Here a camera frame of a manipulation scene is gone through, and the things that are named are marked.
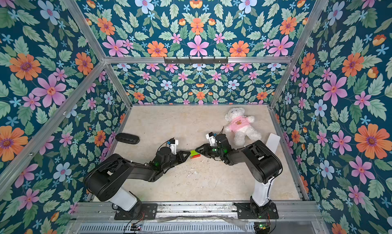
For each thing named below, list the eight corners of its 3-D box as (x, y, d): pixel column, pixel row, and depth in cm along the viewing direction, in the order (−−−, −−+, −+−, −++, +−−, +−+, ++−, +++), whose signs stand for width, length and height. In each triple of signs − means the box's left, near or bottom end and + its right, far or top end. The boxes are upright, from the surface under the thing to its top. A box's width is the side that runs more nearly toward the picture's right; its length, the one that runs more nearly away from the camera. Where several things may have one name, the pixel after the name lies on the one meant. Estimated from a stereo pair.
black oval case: (115, 141, 101) (113, 138, 98) (120, 135, 104) (117, 132, 101) (136, 145, 99) (134, 143, 96) (140, 138, 102) (138, 135, 99)
